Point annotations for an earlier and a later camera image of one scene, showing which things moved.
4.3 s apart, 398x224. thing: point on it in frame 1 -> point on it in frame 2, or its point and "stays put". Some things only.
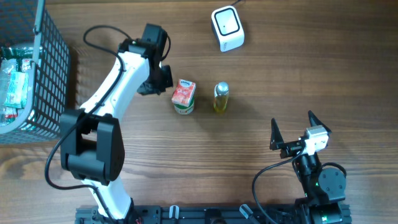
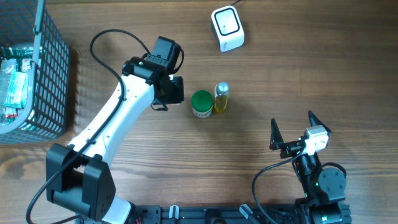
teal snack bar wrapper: (17, 92) stays put
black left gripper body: (153, 83) -> (168, 88)
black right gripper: (277, 142) stays put
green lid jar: (183, 109) -> (202, 104)
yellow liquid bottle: (221, 96) stays put
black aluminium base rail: (284, 214) stays put
